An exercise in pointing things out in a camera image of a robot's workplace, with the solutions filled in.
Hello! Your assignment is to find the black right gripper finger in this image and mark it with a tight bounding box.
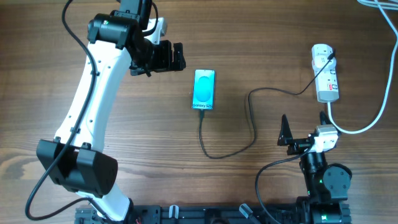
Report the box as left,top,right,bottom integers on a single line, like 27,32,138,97
319,111,341,135
277,114,293,146

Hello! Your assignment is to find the white power strip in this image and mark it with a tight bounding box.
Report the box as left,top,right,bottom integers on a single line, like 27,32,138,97
312,44,339,103

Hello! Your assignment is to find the Galaxy S25 smartphone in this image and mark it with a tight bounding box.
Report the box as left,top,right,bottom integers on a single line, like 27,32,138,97
192,69,216,110

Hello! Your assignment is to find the black USB charging cable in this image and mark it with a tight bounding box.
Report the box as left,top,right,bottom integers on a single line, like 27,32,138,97
198,50,336,160

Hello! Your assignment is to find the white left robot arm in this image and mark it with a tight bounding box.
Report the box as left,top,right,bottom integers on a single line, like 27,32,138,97
36,1,186,223

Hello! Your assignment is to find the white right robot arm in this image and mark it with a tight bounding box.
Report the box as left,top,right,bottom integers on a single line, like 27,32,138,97
277,113,352,224

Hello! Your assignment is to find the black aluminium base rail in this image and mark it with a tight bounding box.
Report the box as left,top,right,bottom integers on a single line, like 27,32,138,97
74,203,352,224

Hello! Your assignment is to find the white power strip cord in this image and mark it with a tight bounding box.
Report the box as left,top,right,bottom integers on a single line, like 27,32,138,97
326,0,398,135

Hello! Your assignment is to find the white cables top corner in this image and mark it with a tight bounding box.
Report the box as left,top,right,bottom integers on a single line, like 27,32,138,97
356,0,398,11

